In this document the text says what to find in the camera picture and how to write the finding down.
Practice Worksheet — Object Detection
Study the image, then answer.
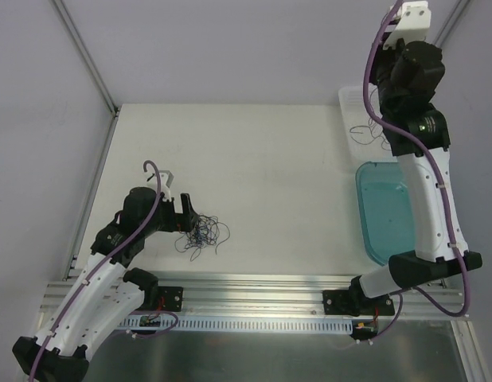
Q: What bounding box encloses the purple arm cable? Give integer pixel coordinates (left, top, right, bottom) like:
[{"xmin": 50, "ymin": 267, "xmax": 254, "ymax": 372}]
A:
[
  {"xmin": 351, "ymin": 0, "xmax": 470, "ymax": 347},
  {"xmin": 26, "ymin": 160, "xmax": 179, "ymax": 382}
]

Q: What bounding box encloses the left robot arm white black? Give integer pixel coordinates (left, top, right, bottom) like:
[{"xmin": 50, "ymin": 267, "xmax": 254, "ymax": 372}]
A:
[{"xmin": 12, "ymin": 187, "xmax": 198, "ymax": 381}]

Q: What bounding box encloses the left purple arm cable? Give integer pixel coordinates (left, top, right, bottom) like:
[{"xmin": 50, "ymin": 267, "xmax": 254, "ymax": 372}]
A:
[{"xmin": 26, "ymin": 160, "xmax": 179, "ymax": 382}]

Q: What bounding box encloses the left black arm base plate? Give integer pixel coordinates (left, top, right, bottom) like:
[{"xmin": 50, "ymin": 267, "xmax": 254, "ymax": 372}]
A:
[{"xmin": 139, "ymin": 286, "xmax": 184, "ymax": 312}]

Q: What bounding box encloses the bundle of thin cables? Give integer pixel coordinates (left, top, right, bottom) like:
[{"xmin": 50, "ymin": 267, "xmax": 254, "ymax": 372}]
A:
[{"xmin": 174, "ymin": 214, "xmax": 232, "ymax": 263}]

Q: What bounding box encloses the left aluminium frame post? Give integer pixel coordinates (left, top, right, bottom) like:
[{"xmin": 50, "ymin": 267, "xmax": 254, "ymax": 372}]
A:
[{"xmin": 50, "ymin": 0, "xmax": 119, "ymax": 119}]

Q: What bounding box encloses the right aluminium frame post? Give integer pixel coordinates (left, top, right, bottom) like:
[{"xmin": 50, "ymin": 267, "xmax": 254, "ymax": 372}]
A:
[{"xmin": 433, "ymin": 0, "xmax": 473, "ymax": 49}]

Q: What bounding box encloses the aluminium mounting rail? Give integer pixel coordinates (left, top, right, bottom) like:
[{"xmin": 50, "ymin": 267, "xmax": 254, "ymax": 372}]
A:
[{"xmin": 39, "ymin": 254, "xmax": 468, "ymax": 322}]

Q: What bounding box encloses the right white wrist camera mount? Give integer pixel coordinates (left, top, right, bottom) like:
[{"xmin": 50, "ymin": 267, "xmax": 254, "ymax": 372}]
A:
[{"xmin": 381, "ymin": 1, "xmax": 431, "ymax": 50}]

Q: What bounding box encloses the white perforated plastic basket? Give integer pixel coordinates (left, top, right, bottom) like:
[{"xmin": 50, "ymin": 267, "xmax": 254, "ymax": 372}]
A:
[{"xmin": 338, "ymin": 85, "xmax": 396, "ymax": 164}]

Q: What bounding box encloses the teal transparent plastic tray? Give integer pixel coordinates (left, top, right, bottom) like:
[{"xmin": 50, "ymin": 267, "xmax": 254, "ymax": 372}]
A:
[{"xmin": 355, "ymin": 162, "xmax": 416, "ymax": 266}]

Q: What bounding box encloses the aluminium frame post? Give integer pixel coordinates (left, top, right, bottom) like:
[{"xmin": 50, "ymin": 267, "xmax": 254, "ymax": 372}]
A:
[
  {"xmin": 50, "ymin": 0, "xmax": 119, "ymax": 119},
  {"xmin": 433, "ymin": 0, "xmax": 473, "ymax": 49}
]

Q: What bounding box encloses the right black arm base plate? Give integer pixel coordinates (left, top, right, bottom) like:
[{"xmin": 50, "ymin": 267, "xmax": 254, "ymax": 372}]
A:
[{"xmin": 322, "ymin": 290, "xmax": 395, "ymax": 317}]

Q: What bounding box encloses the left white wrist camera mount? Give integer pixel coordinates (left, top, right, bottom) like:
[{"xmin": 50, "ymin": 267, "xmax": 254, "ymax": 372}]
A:
[{"xmin": 144, "ymin": 170, "xmax": 174, "ymax": 202}]

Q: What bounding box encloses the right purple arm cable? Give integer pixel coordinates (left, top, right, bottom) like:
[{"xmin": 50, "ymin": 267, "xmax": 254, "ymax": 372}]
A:
[{"xmin": 351, "ymin": 0, "xmax": 470, "ymax": 347}]

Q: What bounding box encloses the white slotted cable duct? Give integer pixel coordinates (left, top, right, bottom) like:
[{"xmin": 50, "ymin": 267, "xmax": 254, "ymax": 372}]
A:
[{"xmin": 117, "ymin": 314, "xmax": 353, "ymax": 335}]

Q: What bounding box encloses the thin dark cable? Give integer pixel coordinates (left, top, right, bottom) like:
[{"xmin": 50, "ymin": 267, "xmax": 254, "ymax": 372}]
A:
[
  {"xmin": 367, "ymin": 85, "xmax": 385, "ymax": 132},
  {"xmin": 348, "ymin": 119, "xmax": 392, "ymax": 151}
]

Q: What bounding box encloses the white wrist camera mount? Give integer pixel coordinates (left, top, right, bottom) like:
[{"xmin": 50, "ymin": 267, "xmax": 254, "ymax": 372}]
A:
[
  {"xmin": 381, "ymin": 1, "xmax": 431, "ymax": 50},
  {"xmin": 144, "ymin": 170, "xmax": 174, "ymax": 202}
]

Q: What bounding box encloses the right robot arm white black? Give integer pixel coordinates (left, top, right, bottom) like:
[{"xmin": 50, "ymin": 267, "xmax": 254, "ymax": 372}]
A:
[{"xmin": 342, "ymin": 33, "xmax": 482, "ymax": 317}]

